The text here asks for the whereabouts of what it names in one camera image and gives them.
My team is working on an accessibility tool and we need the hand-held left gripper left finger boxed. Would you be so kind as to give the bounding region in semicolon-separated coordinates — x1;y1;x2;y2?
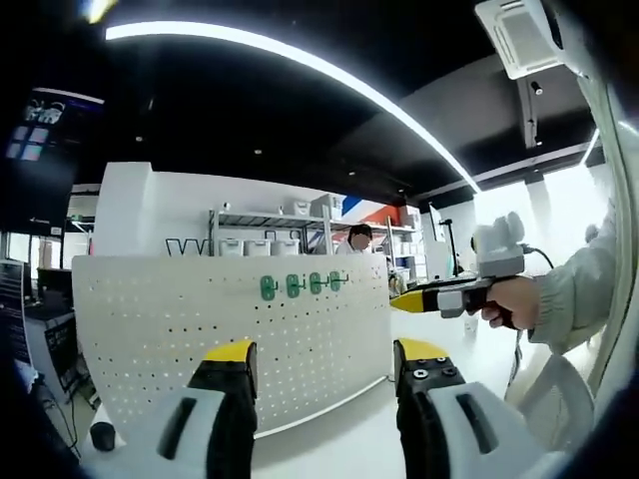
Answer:
82;338;260;479

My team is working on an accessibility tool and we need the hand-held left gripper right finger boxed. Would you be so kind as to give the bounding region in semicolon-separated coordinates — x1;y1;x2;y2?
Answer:
392;338;568;479

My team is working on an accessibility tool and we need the white perforated mounting plate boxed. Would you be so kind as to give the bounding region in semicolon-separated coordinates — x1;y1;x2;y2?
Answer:
71;252;391;440

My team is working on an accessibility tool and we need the person's right hand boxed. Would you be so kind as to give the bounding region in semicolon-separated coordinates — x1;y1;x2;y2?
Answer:
479;273;543;330

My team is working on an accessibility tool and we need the black tripod stand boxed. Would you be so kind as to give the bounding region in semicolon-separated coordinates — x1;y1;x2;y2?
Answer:
438;218;463;278

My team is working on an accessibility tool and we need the black computer mouse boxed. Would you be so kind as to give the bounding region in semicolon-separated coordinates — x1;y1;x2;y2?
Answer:
89;421;119;450

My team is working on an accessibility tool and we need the white plastic crate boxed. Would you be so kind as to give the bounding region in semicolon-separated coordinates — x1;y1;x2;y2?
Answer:
312;194;343;220

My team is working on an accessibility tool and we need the white mesh office chair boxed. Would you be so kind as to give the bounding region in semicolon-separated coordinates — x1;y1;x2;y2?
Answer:
503;356;595;450

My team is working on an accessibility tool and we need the black track spotlight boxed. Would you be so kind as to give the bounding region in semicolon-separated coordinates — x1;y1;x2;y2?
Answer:
523;77;545;149

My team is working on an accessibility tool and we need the black laptop screen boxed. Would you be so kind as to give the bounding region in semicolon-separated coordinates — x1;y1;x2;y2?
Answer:
42;316;81;390

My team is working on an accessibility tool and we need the person's light green jacket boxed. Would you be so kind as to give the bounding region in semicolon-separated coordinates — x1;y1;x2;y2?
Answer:
548;0;639;400

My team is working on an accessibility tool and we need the metal storage shelf rack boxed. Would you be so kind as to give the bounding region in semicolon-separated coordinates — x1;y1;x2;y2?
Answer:
208;197;425;280

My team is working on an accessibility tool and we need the ceiling air conditioner unit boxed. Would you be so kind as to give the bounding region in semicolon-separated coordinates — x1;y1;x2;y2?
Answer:
473;0;563;80

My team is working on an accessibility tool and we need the dark computer monitor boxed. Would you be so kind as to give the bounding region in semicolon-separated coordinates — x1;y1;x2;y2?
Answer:
0;258;34;365

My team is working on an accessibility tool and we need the long ceiling light strip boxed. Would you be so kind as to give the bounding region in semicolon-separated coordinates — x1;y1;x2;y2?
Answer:
105;22;483;194

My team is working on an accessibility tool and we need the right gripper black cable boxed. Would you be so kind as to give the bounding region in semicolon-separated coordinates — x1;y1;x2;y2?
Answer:
521;242;556;268

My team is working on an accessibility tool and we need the red blue wall banner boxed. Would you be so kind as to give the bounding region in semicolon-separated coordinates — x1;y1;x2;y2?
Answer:
338;196;403;229

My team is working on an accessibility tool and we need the dark wall screen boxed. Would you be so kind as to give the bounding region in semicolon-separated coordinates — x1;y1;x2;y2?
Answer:
4;88;106;161

